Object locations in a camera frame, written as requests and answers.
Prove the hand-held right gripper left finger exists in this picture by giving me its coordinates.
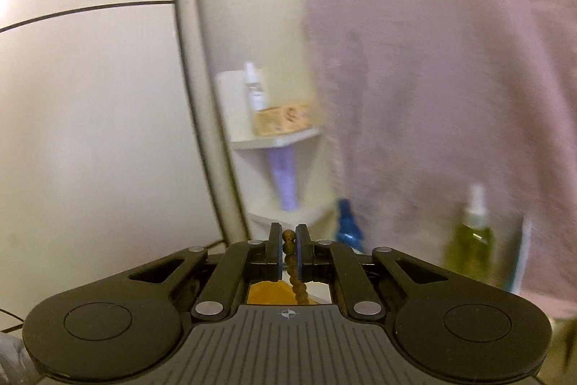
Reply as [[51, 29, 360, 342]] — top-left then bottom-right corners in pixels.
[[128, 223, 286, 321]]

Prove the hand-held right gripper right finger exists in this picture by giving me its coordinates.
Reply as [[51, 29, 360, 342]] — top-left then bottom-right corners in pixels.
[[295, 224, 452, 319]]

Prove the long brown wooden bead necklace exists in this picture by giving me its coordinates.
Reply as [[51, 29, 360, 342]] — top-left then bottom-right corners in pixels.
[[282, 229, 313, 306]]

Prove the orange plastic tray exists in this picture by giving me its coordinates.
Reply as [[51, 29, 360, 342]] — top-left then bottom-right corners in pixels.
[[248, 281, 299, 306]]

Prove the blue spray bottle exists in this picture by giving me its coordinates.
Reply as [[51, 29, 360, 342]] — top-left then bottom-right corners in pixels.
[[336, 198, 365, 254]]

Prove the purple bottle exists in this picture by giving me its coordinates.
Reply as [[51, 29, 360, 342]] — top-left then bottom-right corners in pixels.
[[268, 145, 301, 211]]

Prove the cream shelf unit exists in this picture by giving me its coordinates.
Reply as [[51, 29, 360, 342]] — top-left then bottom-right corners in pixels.
[[215, 69, 345, 259]]

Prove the tan patterned box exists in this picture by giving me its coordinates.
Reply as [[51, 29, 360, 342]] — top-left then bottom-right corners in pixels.
[[251, 104, 317, 137]]

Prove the small white dropper bottle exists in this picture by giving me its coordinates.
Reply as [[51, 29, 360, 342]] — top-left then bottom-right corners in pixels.
[[245, 61, 268, 111]]

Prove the green oil spray bottle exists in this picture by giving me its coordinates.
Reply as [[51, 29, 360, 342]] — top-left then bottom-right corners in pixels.
[[445, 183, 495, 283]]

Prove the pink hanging towel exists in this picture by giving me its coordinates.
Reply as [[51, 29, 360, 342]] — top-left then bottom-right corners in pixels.
[[304, 0, 577, 318]]

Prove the black wall cable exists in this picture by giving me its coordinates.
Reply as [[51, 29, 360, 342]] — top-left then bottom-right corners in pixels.
[[0, 1, 176, 35]]

